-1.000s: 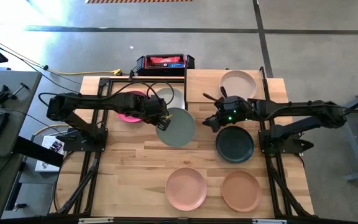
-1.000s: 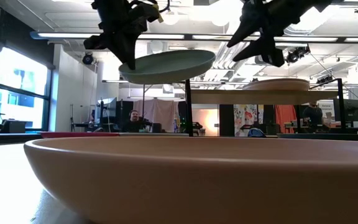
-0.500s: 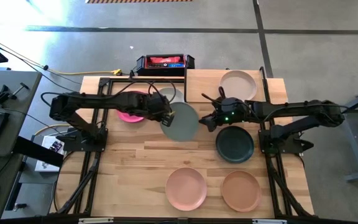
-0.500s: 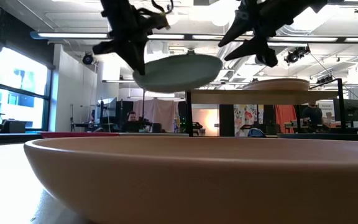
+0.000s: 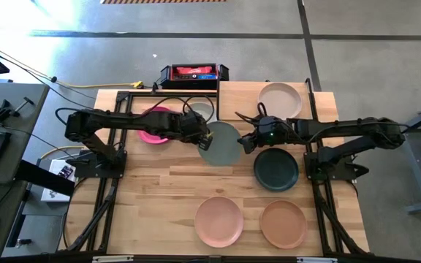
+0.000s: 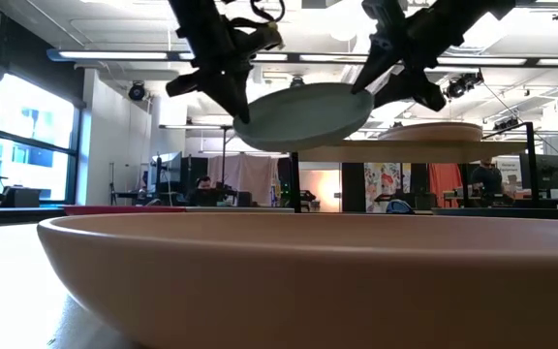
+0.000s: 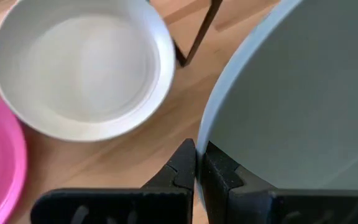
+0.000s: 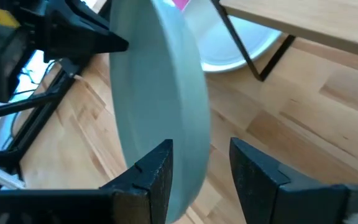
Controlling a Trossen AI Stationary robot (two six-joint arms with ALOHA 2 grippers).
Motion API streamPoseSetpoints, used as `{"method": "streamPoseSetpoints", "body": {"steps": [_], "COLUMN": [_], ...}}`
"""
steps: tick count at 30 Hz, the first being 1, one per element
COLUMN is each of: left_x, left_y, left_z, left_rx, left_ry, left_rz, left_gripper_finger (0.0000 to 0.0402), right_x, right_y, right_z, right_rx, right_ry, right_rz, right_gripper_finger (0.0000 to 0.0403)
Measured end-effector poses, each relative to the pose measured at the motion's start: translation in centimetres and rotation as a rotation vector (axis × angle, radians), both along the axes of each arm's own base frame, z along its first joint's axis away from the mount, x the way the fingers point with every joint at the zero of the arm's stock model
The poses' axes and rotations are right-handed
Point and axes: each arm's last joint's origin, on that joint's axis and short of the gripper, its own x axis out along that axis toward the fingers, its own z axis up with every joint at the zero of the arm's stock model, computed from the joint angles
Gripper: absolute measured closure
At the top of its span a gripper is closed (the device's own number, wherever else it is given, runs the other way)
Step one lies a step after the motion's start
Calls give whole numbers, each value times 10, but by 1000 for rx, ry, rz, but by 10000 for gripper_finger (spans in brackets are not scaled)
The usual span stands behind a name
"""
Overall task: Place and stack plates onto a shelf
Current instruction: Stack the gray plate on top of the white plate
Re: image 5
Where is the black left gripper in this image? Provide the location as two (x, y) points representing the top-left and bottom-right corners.
(180, 111), (214, 151)

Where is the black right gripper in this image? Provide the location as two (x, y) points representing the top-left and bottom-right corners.
(237, 115), (296, 155)

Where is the sage green plate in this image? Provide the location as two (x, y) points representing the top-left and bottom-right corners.
(197, 121), (243, 167)

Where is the light grey plate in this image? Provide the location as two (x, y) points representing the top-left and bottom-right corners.
(186, 102), (219, 125)

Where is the dark green plate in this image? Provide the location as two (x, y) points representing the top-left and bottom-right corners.
(253, 147), (300, 193)

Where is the pale beige plate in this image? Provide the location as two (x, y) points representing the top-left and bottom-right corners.
(257, 82), (303, 120)

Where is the magenta pink plate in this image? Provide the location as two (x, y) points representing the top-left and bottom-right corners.
(137, 105), (177, 145)

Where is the terracotta brown plate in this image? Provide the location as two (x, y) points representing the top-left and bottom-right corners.
(259, 199), (308, 250)

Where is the red black power station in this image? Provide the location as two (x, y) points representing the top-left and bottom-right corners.
(159, 63), (230, 91)

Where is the salmon pink plate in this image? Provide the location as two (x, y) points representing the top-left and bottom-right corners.
(194, 195), (245, 249)

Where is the white box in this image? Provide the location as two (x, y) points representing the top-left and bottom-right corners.
(40, 159), (76, 203)

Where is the black flat bar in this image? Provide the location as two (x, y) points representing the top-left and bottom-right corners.
(15, 159), (76, 197)

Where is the black clamp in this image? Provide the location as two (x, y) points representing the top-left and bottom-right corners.
(0, 96), (35, 123)

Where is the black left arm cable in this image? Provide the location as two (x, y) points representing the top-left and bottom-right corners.
(54, 95), (216, 123)

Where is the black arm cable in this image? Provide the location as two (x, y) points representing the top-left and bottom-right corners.
(54, 95), (216, 123)
(234, 102), (411, 147)

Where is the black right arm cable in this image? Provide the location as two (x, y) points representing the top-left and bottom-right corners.
(234, 102), (411, 147)

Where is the black aluminium frame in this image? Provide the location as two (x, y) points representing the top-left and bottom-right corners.
(58, 89), (221, 254)
(303, 120), (371, 256)

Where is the yellow cable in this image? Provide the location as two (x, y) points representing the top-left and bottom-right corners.
(55, 80), (145, 90)
(40, 145), (83, 160)

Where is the black floor cable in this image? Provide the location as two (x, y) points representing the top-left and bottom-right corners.
(0, 36), (98, 110)

